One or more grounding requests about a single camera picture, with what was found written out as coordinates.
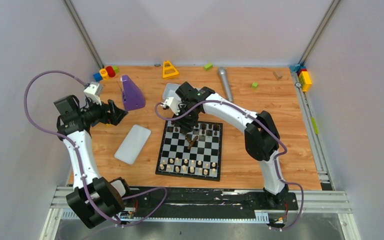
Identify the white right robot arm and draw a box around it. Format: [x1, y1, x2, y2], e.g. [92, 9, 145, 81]
[163, 82, 289, 209]

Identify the white rectangular box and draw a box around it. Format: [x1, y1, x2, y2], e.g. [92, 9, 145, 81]
[162, 83, 181, 102]

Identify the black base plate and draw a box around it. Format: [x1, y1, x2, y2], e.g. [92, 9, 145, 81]
[124, 187, 299, 220]

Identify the silver microphone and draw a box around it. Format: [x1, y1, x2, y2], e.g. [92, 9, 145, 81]
[217, 66, 234, 103]

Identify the green block near wall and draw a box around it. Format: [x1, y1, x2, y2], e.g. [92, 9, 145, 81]
[203, 62, 214, 71]

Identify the yellow cylinder block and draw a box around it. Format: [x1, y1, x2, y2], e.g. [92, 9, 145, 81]
[99, 68, 110, 80]

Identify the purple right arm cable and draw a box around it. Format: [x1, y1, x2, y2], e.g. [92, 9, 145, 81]
[154, 99, 305, 232]

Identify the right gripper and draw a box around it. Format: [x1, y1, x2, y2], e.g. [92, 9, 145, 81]
[172, 104, 201, 133]

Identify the red cylinder block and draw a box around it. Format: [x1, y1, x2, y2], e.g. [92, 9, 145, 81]
[105, 66, 116, 78]

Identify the blue toy block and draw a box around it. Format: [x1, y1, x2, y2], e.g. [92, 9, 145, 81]
[93, 72, 103, 82]

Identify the stacked coloured blocks right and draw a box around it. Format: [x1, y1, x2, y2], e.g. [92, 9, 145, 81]
[289, 64, 313, 92]

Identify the black white chessboard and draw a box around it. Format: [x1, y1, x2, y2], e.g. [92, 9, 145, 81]
[155, 121, 223, 182]

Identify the purple metronome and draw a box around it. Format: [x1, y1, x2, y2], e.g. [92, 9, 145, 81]
[120, 75, 146, 112]

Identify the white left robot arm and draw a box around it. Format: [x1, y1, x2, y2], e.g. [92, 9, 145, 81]
[54, 95, 133, 229]

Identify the yellow triangular toy block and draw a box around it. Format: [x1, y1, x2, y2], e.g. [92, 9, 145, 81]
[162, 60, 180, 79]

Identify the small green cube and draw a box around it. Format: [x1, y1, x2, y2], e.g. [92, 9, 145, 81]
[251, 82, 259, 89]

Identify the white box lid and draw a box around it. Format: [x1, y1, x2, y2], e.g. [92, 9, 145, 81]
[114, 124, 152, 165]

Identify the brown wooden block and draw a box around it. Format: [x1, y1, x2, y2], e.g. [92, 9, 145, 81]
[273, 71, 283, 80]

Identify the green block in corner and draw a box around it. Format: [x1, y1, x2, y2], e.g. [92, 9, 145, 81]
[112, 66, 120, 74]

